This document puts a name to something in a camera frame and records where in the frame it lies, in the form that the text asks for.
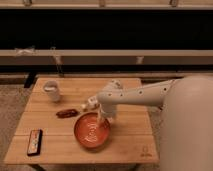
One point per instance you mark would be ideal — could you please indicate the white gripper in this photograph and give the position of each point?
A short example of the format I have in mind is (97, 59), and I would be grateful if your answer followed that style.
(106, 111)

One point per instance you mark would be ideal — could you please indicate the orange ceramic bowl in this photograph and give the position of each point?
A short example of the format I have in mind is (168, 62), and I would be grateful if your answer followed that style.
(89, 133)

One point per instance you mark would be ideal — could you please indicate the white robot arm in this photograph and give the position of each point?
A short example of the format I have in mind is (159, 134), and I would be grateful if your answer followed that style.
(187, 130)

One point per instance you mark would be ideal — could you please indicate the white plastic bottle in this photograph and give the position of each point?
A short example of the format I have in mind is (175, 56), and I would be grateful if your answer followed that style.
(90, 104)

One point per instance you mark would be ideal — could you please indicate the brown snack bar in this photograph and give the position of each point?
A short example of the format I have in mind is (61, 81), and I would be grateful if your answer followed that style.
(67, 113)

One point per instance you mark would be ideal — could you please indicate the wooden folding table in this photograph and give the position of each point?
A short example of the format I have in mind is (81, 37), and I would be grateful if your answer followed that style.
(131, 139)

